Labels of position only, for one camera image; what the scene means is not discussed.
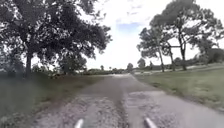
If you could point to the row of trees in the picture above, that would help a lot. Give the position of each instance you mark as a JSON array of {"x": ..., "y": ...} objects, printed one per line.
[{"x": 100, "y": 71}]

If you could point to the grey paved path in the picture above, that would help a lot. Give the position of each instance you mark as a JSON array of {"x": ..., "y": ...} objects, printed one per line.
[{"x": 110, "y": 90}]

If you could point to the tall thin tree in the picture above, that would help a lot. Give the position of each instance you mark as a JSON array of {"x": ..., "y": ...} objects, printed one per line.
[{"x": 156, "y": 41}]

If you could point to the robot's own part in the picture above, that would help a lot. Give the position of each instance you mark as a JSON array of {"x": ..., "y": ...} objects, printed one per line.
[
  {"x": 79, "y": 123},
  {"x": 150, "y": 122}
]

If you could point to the large dark tree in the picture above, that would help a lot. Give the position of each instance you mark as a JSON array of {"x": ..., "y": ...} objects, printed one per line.
[{"x": 50, "y": 30}]

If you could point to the tall broad tree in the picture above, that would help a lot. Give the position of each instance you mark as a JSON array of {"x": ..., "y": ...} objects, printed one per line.
[{"x": 181, "y": 30}]

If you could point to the grass field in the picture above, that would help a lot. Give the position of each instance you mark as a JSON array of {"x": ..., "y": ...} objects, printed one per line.
[
  {"x": 190, "y": 85},
  {"x": 26, "y": 96}
]

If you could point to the dark bush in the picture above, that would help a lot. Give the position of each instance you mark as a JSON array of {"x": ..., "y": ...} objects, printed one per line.
[{"x": 216, "y": 55}]

